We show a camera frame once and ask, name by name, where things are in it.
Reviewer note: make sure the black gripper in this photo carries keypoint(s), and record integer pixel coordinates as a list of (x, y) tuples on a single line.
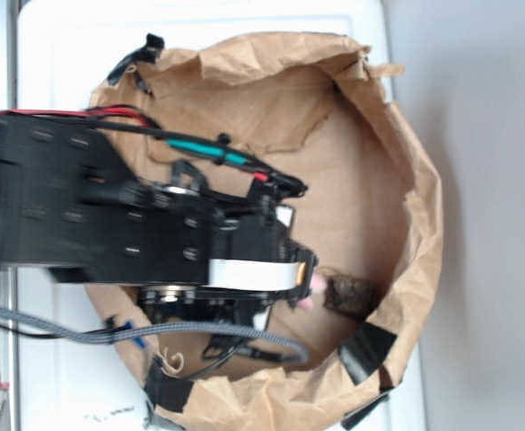
[(226, 258)]

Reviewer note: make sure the pink plush bunny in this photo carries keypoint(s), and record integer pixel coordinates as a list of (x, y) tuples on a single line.
[(318, 285)]

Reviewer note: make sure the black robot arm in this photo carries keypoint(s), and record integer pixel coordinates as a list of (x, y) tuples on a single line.
[(70, 204)]

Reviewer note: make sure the brown rough rock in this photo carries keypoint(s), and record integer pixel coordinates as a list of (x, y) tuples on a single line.
[(351, 296)]

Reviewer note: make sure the brown paper bag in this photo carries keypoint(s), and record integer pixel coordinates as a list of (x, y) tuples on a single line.
[(312, 105)]

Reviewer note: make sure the white plastic bin lid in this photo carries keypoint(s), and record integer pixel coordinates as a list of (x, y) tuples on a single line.
[(65, 50)]

